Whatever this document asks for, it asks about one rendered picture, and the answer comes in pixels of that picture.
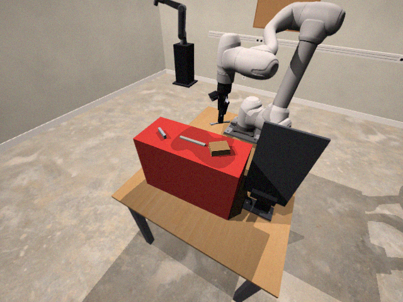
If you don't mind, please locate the small tan cardboard box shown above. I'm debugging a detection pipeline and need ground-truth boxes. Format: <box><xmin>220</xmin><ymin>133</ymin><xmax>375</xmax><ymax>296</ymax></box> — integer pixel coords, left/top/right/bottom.
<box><xmin>208</xmin><ymin>140</ymin><xmax>230</xmax><ymax>156</ymax></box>

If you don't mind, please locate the red tool chest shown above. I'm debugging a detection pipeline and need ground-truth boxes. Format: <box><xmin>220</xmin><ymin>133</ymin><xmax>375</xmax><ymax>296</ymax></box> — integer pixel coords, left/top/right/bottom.
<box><xmin>133</xmin><ymin>117</ymin><xmax>253</xmax><ymax>220</ymax></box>

